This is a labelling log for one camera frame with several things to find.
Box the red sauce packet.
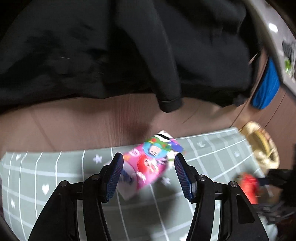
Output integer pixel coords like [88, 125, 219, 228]
[237, 173, 259, 204]

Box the green grid mat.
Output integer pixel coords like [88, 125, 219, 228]
[1, 128, 264, 240]

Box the trash bin with yellow bag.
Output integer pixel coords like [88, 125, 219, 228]
[240, 121, 280, 174]

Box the green plastic item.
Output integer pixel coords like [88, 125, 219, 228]
[285, 58, 293, 76]

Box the blue towel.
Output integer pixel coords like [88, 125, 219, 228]
[250, 57, 280, 110]

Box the grey stone countertop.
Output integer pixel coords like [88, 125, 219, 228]
[244, 1, 295, 95]

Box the colorful candy packet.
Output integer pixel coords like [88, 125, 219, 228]
[117, 131, 184, 200]

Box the black cloth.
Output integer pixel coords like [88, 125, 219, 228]
[1, 1, 260, 113]

